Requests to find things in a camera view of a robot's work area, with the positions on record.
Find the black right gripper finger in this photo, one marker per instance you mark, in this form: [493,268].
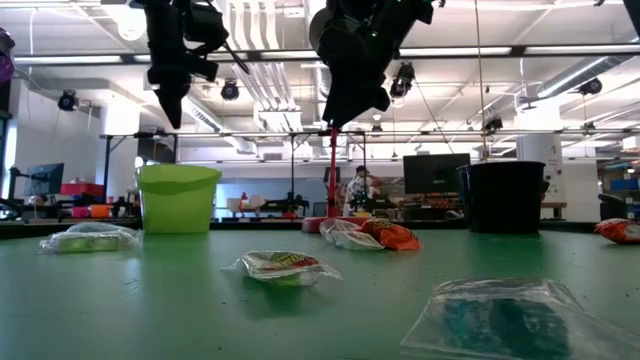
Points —
[372,95]
[340,100]

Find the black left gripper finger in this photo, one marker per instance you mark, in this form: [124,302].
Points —
[181,85]
[162,82]

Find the clear green candy pack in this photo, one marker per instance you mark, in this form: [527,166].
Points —
[282,267]
[90,240]
[347,241]

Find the clear blue candy pack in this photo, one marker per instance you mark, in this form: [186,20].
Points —
[500,320]

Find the orange white candy pack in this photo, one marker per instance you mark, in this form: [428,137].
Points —
[620,231]

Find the red desk lamp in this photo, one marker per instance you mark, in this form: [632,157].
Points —
[333,175]

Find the person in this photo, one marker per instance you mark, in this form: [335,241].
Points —
[357,192]

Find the large black monitor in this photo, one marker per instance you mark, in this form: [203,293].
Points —
[435,175]

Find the green plastic bucket with face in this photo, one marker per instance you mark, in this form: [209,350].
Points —
[175,210]

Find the red storage bin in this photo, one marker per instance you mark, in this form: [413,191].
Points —
[82,190]

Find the orange storage bin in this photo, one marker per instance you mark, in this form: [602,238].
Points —
[101,211]

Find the small black monitor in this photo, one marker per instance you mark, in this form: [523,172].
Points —
[47,179]

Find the purple round object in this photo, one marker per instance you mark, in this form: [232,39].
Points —
[5,65]

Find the black plastic bucket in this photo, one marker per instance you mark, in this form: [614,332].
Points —
[505,200]

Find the green table mat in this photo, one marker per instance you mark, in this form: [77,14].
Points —
[150,300]

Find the shelf with blue bins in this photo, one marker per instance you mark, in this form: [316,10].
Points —
[625,185]

